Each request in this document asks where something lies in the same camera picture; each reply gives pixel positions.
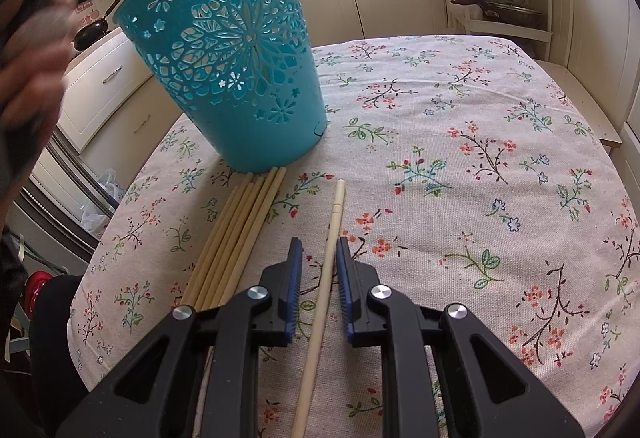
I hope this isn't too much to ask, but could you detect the dark pot with lid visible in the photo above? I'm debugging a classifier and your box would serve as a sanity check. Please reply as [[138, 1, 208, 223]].
[[450, 0, 544, 30]]

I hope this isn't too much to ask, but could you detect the cream cabinet with drawers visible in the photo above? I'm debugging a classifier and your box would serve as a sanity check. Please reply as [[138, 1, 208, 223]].
[[56, 26, 170, 155]]

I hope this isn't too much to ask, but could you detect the teal perforated plastic basket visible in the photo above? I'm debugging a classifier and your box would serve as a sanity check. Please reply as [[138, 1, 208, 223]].
[[111, 0, 329, 174]]

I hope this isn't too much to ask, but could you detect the dark cloth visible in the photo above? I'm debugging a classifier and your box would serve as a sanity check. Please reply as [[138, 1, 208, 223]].
[[28, 275, 103, 421]]

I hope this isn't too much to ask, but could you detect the cream bench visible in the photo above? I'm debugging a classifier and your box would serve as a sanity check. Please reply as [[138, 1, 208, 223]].
[[534, 58, 624, 150]]

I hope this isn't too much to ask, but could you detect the person's left forearm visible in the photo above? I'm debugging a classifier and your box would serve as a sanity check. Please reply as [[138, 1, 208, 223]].
[[0, 111, 56, 201]]

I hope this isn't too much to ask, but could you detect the bundle of wooden chopsticks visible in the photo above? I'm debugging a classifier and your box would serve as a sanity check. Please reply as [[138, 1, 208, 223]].
[[206, 167, 279, 312]]

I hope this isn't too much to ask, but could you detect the person's left hand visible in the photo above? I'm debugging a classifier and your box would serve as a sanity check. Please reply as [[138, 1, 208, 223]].
[[0, 0, 77, 131]]

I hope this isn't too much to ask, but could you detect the cream tall cabinet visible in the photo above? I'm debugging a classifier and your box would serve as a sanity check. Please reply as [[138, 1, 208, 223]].
[[542, 0, 640, 129]]

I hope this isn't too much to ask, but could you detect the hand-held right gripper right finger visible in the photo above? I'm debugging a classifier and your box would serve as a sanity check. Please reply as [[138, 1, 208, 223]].
[[336, 237, 586, 438]]

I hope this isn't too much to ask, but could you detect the red object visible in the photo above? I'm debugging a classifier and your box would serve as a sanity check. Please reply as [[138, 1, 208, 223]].
[[24, 270, 49, 315]]

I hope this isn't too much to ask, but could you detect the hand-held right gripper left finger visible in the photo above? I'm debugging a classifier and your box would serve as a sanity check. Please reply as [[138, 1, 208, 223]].
[[55, 238, 306, 438]]

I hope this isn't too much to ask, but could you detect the floral tablecloth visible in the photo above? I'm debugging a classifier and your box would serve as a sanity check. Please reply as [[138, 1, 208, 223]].
[[67, 34, 640, 438]]

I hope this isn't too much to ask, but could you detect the clear plastic bag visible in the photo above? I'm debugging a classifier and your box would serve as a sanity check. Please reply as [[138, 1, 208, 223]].
[[79, 168, 125, 235]]

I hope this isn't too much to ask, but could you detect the hanging black frying pan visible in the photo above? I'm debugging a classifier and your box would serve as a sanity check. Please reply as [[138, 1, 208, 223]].
[[72, 0, 124, 52]]

